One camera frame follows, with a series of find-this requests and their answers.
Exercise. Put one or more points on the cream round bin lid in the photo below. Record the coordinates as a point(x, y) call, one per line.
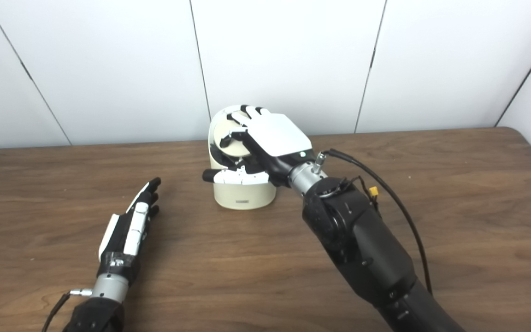
point(235, 147)

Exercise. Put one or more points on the white and black right hand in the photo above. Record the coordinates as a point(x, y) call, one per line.
point(279, 133)

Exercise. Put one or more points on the white and black left hand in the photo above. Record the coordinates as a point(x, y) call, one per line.
point(120, 240)

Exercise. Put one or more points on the cream-colored bin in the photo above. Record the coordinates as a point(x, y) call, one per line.
point(244, 196)

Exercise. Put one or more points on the black bin liner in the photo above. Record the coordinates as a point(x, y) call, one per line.
point(221, 161)

